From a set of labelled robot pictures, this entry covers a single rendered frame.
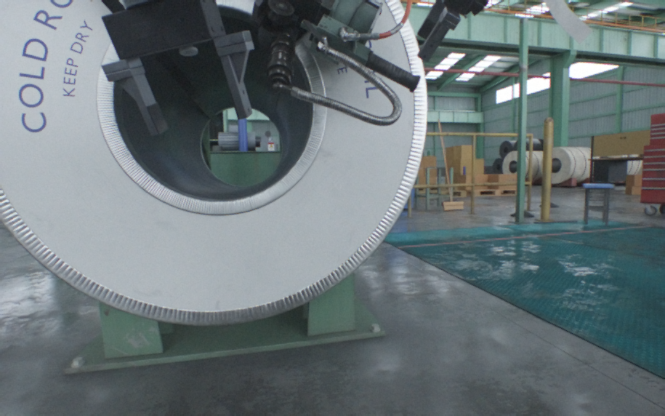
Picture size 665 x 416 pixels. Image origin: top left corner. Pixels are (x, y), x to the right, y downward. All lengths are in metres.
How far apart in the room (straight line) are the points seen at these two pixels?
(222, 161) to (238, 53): 2.99
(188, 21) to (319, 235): 0.65
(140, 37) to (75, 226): 0.64
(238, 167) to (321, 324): 2.41
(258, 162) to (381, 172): 2.52
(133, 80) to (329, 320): 0.97
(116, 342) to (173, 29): 1.04
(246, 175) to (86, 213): 2.51
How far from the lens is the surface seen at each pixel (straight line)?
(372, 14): 0.88
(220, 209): 0.93
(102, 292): 1.05
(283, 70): 0.77
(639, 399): 1.23
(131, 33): 0.51
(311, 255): 0.96
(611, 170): 11.05
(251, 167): 3.42
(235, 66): 0.48
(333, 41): 0.81
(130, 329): 1.29
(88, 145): 1.02
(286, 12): 0.85
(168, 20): 0.48
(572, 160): 12.87
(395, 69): 0.84
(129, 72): 0.53
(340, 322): 1.26
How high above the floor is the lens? 0.59
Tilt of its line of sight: 6 degrees down
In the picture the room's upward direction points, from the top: 1 degrees counter-clockwise
